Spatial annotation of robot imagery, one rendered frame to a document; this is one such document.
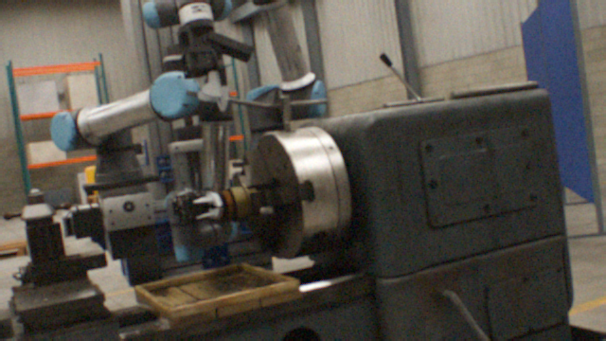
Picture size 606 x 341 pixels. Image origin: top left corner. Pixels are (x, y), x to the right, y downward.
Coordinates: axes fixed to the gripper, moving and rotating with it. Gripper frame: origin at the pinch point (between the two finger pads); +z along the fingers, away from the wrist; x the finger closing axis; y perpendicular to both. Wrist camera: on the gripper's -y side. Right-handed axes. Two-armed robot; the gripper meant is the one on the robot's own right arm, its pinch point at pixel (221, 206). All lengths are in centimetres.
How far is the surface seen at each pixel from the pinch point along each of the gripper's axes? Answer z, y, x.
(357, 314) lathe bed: 11.5, -25.2, -29.6
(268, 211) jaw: -3.9, -12.7, -3.6
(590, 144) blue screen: -298, -416, -29
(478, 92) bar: 15, -66, 18
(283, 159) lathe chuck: 4.7, -15.1, 8.7
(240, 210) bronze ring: 0.8, -4.3, -1.7
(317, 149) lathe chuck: 8.3, -22.5, 10.0
